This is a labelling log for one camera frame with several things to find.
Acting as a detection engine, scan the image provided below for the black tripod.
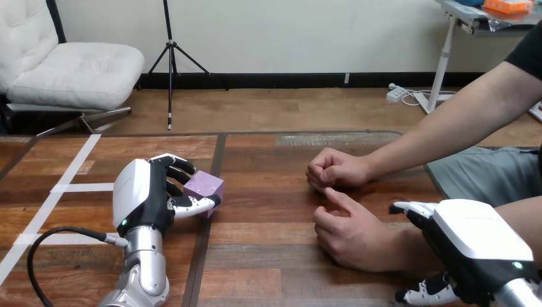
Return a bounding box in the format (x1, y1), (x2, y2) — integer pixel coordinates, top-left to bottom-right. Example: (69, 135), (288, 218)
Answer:
(136, 0), (230, 131)

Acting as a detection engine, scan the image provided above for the white power strip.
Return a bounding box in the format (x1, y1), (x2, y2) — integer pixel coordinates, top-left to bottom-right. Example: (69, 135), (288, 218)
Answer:
(385, 83), (408, 104)

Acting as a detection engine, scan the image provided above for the black cable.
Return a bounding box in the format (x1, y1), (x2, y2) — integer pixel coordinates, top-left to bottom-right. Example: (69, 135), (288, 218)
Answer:
(27, 226), (130, 307)

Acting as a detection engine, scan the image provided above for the person's hand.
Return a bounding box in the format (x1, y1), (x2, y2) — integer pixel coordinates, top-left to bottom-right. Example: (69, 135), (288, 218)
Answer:
(312, 187), (407, 273)
(306, 147), (376, 195)

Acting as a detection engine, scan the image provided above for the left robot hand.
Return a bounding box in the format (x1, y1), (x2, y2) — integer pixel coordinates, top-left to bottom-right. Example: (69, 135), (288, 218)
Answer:
(112, 153), (222, 239)

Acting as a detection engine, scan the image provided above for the purple block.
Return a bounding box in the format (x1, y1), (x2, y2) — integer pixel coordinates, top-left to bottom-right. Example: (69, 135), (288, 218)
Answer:
(183, 170), (225, 219)

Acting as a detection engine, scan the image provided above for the white desk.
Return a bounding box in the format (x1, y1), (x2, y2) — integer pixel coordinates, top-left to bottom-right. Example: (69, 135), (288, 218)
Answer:
(412, 0), (542, 114)

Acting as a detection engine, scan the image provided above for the person's body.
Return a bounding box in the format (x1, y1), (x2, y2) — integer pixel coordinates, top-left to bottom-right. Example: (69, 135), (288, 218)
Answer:
(425, 19), (542, 209)

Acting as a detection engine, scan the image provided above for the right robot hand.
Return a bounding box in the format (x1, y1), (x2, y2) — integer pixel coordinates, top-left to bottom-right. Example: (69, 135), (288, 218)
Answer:
(389, 199), (539, 307)

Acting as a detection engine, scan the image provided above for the white cushioned chair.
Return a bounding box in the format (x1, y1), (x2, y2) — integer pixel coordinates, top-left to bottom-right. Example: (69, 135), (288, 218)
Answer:
(0, 0), (146, 138)

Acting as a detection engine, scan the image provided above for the orange thing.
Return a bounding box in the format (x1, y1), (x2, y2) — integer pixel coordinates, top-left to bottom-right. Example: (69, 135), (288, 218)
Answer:
(483, 0), (534, 15)

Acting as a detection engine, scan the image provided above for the white power cord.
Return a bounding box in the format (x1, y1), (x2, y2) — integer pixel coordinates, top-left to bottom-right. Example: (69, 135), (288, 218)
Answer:
(399, 88), (457, 107)

